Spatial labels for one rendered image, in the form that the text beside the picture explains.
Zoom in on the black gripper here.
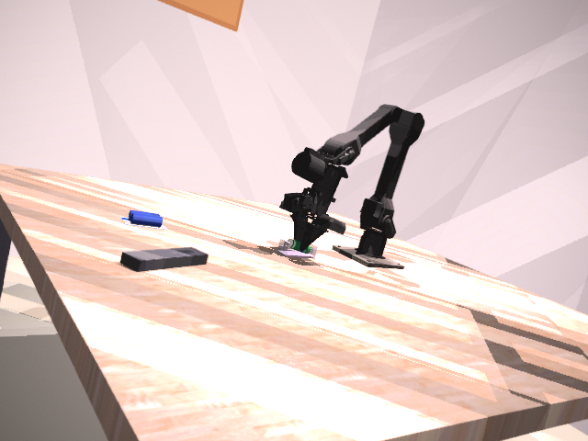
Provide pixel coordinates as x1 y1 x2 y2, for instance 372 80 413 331
279 185 346 252

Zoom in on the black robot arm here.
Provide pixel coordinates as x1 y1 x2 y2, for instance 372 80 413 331
283 104 424 259

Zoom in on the green cylindrical battery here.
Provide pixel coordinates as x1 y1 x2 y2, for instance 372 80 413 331
288 239 311 254

